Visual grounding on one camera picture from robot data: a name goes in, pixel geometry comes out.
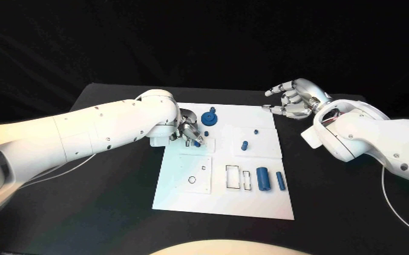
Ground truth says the blue gear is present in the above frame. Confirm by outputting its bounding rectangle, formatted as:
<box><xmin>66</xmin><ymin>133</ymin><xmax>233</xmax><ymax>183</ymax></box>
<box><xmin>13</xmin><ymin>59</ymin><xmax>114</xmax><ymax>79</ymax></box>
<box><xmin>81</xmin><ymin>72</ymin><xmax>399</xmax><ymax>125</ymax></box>
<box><xmin>200</xmin><ymin>106</ymin><xmax>220</xmax><ymax>127</ymax></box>

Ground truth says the thin blue cylinder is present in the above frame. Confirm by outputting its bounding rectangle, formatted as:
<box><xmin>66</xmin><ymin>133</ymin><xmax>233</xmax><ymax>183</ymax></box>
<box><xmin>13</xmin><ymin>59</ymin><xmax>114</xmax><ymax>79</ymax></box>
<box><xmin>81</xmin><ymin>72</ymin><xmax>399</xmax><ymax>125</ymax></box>
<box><xmin>275</xmin><ymin>171</ymin><xmax>287</xmax><ymax>191</ymax></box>

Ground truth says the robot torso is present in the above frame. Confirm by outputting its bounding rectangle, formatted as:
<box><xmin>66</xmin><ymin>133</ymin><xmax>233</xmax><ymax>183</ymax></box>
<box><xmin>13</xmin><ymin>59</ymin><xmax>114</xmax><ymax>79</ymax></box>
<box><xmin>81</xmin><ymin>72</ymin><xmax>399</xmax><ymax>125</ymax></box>
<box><xmin>150</xmin><ymin>239</ymin><xmax>317</xmax><ymax>255</ymax></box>

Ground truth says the thick blue cylinder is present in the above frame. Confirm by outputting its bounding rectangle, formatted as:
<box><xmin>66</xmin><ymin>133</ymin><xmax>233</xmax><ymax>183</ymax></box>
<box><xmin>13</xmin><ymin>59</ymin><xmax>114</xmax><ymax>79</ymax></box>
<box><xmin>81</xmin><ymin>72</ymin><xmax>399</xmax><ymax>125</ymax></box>
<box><xmin>255</xmin><ymin>166</ymin><xmax>272</xmax><ymax>192</ymax></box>

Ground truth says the white task board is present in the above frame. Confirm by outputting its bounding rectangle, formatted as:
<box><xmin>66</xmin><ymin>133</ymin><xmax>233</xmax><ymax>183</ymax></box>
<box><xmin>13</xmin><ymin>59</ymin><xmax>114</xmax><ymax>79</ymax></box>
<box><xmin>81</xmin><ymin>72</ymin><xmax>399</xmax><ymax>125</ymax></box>
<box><xmin>151</xmin><ymin>102</ymin><xmax>295</xmax><ymax>221</ymax></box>

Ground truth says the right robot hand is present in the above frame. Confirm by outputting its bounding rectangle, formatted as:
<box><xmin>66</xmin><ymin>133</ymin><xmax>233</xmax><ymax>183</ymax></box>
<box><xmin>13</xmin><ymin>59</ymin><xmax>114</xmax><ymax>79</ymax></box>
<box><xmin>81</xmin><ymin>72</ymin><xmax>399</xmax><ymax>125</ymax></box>
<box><xmin>262</xmin><ymin>78</ymin><xmax>333</xmax><ymax>120</ymax></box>

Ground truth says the white cable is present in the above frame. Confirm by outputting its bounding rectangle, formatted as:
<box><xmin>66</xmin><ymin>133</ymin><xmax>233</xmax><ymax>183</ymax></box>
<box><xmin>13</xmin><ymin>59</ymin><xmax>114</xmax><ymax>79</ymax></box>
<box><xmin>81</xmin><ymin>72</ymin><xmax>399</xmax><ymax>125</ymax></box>
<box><xmin>19</xmin><ymin>153</ymin><xmax>96</xmax><ymax>189</ymax></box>
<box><xmin>380</xmin><ymin>164</ymin><xmax>409</xmax><ymax>227</ymax></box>

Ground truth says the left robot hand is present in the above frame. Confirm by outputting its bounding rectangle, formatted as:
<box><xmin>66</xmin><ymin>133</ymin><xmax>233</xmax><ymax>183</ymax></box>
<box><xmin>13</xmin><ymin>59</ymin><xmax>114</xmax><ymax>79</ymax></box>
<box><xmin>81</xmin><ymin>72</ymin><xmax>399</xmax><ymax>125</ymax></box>
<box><xmin>168</xmin><ymin>108</ymin><xmax>206</xmax><ymax>146</ymax></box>

